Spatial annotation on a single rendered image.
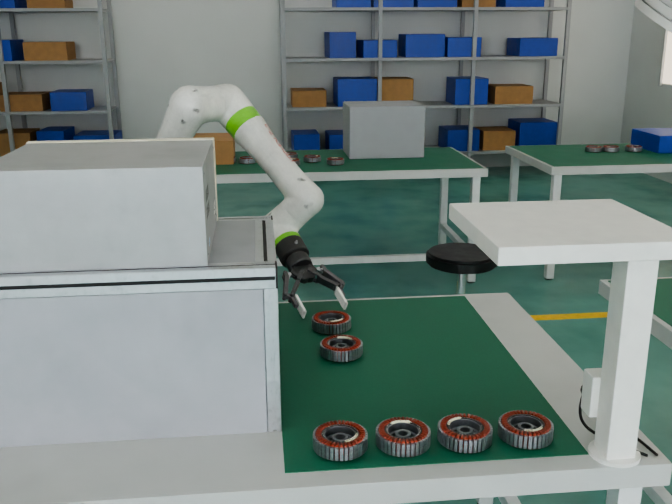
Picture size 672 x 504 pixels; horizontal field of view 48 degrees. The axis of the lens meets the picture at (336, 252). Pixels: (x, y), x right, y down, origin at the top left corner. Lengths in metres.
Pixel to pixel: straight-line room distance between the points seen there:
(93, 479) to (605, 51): 8.49
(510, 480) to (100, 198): 0.96
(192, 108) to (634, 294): 1.41
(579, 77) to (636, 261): 7.94
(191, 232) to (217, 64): 7.12
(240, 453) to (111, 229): 0.52
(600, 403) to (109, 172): 1.06
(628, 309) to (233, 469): 0.81
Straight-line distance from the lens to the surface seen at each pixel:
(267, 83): 8.60
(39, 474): 1.62
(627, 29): 9.56
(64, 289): 1.56
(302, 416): 1.70
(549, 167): 4.88
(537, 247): 1.36
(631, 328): 1.51
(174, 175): 1.49
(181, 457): 1.59
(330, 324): 2.10
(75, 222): 1.54
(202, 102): 2.36
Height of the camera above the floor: 1.57
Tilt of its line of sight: 17 degrees down
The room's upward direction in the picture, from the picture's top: straight up
